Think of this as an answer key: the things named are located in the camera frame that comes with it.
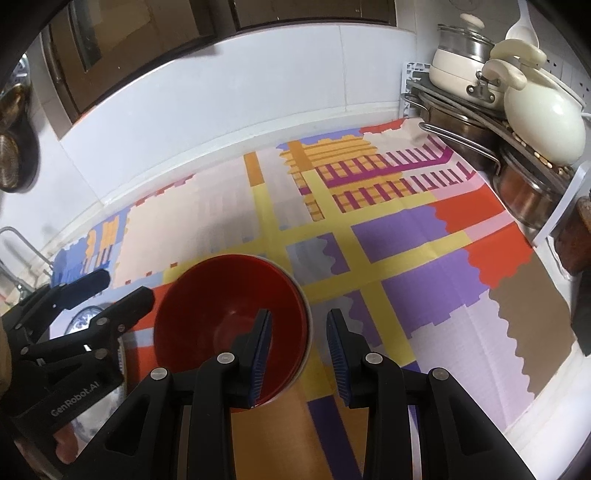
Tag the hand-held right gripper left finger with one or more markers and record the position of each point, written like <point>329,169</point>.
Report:
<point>261,360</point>

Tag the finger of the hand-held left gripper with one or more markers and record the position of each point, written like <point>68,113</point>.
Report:
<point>83,288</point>
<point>127,311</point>

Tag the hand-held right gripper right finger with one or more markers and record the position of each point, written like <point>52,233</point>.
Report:
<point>339,364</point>

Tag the blue floral white plate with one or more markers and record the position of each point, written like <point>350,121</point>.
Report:
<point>78,319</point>

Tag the red and black bowl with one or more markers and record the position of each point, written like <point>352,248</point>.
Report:
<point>207,314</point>

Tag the person's left hand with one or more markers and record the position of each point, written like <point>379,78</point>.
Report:
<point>4,364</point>

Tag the colourful patterned table mat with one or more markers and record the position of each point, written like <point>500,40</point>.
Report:
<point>415,277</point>

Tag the black frying pan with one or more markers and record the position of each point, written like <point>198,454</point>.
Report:
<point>18,157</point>

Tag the brass ladle pot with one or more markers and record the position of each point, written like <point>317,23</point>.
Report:
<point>11,104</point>

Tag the round metal steamer tray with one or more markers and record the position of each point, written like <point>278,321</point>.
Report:
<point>21,71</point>

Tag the small stainless steel pot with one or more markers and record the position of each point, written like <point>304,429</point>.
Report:
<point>531,194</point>

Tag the brown jar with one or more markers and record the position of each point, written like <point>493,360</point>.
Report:
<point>577,240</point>

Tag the white pot rack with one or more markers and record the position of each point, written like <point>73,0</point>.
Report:
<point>413,76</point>

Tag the cream kettle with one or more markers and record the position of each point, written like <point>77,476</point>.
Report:
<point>545,120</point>

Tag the cream pot with glass lid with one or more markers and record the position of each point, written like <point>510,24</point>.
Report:
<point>457,60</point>

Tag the white rice spoon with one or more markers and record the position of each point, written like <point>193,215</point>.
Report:
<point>524,27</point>

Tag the dark brown window frame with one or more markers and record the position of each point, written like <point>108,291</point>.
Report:
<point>138,37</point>

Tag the white wall socket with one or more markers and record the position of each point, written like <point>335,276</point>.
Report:
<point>565,69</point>

